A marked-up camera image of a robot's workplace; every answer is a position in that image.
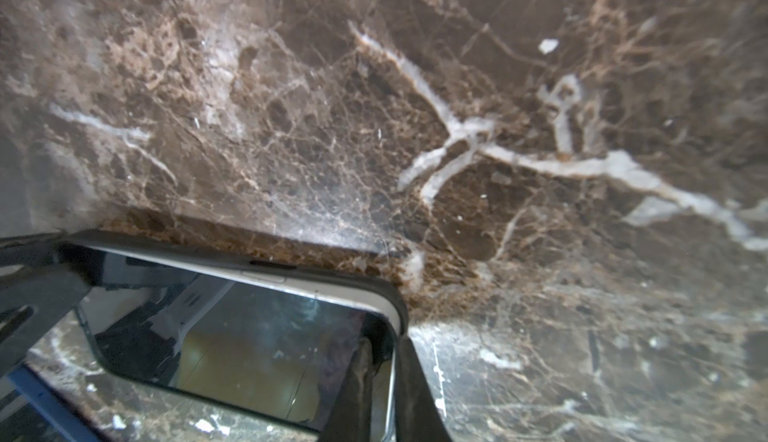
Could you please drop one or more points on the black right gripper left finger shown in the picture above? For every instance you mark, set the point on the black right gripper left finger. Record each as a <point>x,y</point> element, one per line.
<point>350,417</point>

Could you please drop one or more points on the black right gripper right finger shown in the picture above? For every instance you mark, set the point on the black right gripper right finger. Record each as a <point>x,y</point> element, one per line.
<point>416,416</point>

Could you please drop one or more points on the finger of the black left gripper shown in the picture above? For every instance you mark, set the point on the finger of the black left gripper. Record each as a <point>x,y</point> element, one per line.
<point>39,286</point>

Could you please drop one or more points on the black smartphone gold edge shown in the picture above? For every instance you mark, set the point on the black smartphone gold edge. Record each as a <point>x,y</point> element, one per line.
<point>252,346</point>

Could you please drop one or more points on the black phone case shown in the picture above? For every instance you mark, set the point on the black phone case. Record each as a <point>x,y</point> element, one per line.
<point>240,262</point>

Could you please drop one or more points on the dark blue smartphone left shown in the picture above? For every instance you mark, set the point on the dark blue smartphone left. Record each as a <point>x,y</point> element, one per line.
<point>59,413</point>

